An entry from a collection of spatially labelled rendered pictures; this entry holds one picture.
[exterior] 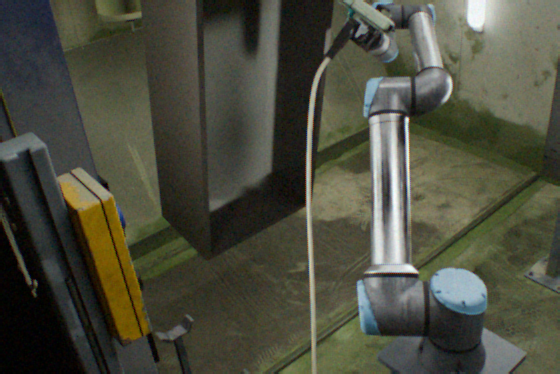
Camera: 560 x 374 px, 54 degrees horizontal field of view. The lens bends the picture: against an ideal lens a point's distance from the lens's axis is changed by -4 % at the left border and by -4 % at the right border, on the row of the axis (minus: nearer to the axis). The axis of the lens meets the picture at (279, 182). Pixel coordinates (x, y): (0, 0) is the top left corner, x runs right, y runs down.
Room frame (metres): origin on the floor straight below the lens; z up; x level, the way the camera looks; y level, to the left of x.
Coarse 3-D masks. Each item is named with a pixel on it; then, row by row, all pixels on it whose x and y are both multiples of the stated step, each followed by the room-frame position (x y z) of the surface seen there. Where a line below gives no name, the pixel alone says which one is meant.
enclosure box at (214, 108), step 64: (192, 0) 1.72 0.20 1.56; (256, 0) 2.33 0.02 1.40; (320, 0) 2.15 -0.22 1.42; (192, 64) 1.76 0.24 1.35; (256, 64) 2.38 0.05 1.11; (320, 64) 2.16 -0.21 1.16; (192, 128) 1.82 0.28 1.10; (256, 128) 2.44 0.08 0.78; (192, 192) 1.89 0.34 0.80; (256, 192) 2.32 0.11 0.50
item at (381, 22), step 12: (348, 0) 1.85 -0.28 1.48; (360, 0) 1.83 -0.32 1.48; (360, 12) 1.81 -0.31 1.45; (372, 12) 1.78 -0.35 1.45; (384, 12) 1.78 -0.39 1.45; (348, 24) 1.82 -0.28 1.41; (360, 24) 1.81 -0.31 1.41; (372, 24) 1.76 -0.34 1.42; (384, 24) 1.74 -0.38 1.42; (348, 36) 1.81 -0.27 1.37; (336, 48) 1.80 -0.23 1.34
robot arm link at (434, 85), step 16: (416, 16) 1.99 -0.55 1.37; (432, 16) 2.03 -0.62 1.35; (416, 32) 1.88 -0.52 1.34; (432, 32) 1.87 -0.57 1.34; (416, 48) 1.78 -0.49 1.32; (432, 48) 1.74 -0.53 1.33; (416, 64) 1.70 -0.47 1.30; (432, 64) 1.63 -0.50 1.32; (416, 80) 1.52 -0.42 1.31; (432, 80) 1.52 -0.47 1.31; (448, 80) 1.55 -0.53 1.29; (416, 96) 1.48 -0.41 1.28; (432, 96) 1.49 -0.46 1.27; (448, 96) 1.53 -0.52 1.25; (416, 112) 1.49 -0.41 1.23
